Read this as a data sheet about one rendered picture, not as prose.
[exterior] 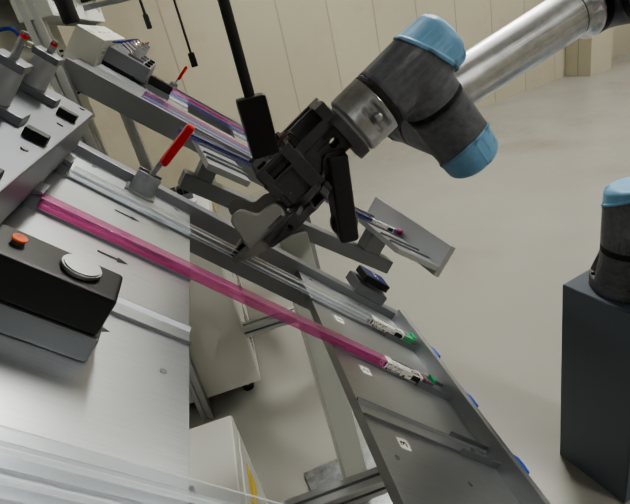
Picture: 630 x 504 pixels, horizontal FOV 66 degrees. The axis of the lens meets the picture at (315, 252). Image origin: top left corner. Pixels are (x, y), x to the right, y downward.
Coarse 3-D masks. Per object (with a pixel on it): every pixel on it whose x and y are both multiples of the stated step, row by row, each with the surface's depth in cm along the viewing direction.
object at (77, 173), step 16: (80, 176) 52; (96, 176) 54; (112, 192) 54; (128, 192) 55; (144, 208) 55; (160, 208) 57; (176, 224) 57; (208, 240) 59; (272, 272) 62; (304, 288) 64; (336, 304) 66; (368, 320) 69
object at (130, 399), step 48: (48, 192) 46; (96, 192) 53; (48, 240) 39; (96, 240) 44; (144, 240) 50; (144, 288) 41; (0, 336) 27; (144, 336) 36; (0, 384) 25; (48, 384) 26; (96, 384) 29; (144, 384) 31; (48, 432) 24; (96, 432) 26; (144, 432) 28
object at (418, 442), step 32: (320, 288) 72; (320, 320) 60; (352, 320) 68; (384, 320) 77; (384, 352) 64; (352, 384) 50; (384, 384) 55; (416, 384) 60; (384, 416) 48; (416, 416) 52; (448, 416) 58; (384, 448) 42; (416, 448) 46; (448, 448) 50; (480, 448) 55; (384, 480) 40; (416, 480) 41; (448, 480) 44; (480, 480) 48
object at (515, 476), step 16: (400, 320) 78; (416, 336) 74; (416, 352) 72; (432, 352) 69; (432, 368) 68; (448, 384) 64; (464, 400) 61; (464, 416) 60; (480, 416) 58; (480, 432) 57; (496, 448) 54; (512, 464) 52; (512, 480) 51; (528, 480) 50; (528, 496) 49; (544, 496) 48
